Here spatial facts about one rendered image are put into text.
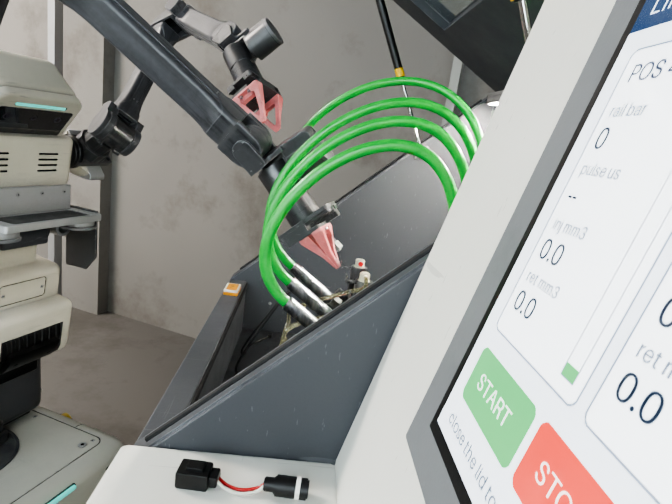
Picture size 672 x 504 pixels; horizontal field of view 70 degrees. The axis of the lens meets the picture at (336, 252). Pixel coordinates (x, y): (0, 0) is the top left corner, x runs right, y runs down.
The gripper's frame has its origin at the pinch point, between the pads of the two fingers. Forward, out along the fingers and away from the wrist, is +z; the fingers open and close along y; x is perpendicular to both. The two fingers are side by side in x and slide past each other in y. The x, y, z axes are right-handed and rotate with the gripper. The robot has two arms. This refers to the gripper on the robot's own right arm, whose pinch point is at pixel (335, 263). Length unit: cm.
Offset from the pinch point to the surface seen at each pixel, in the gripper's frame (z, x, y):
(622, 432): 7, -61, 24
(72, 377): -17, 108, -177
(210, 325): -3.0, -2.5, -25.4
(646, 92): -2, -53, 33
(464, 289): 4.2, -43.6, 20.3
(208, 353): 0.4, -12.5, -22.0
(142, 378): 3, 121, -155
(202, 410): 3.2, -37.3, -9.1
